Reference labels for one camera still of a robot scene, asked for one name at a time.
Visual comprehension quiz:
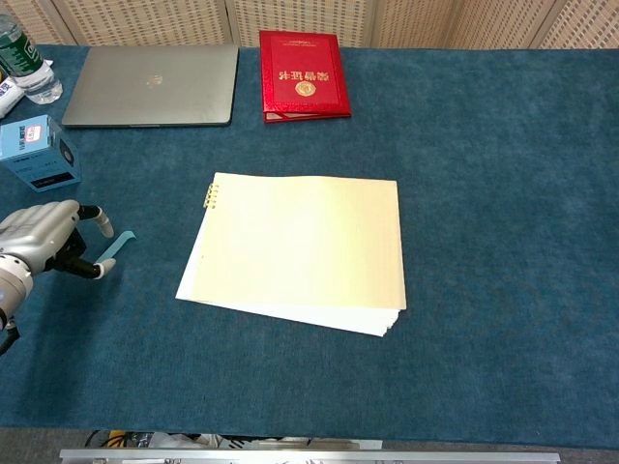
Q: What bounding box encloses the cream paper stack notebook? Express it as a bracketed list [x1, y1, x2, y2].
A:
[174, 171, 408, 337]

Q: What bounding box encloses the clear plastic water bottle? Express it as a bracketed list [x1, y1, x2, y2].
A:
[0, 13, 64, 104]

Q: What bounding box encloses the red certificate folder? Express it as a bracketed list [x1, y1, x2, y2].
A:
[258, 29, 353, 126]

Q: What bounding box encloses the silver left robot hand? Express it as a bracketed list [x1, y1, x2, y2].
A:
[0, 199, 118, 281]

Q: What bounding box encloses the teal fabric table mat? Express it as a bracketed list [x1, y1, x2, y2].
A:
[0, 43, 619, 444]

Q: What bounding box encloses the grey closed laptop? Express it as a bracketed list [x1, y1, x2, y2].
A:
[61, 44, 240, 130]

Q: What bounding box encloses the aluminium profile rail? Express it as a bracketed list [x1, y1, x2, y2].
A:
[58, 448, 562, 464]

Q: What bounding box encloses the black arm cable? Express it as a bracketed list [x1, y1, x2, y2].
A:
[0, 324, 22, 357]

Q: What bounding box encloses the white packet blue print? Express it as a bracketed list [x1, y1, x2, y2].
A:
[0, 74, 25, 120]

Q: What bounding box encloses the yellow black cable bundle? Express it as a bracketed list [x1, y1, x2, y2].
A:
[84, 429, 156, 450]

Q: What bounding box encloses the beige woven folding screen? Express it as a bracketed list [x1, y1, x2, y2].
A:
[0, 0, 619, 50]

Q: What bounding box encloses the light blue cardboard box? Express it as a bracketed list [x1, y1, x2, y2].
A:
[0, 114, 82, 194]

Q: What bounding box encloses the small light blue strip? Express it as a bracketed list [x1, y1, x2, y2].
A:
[96, 230, 137, 266]

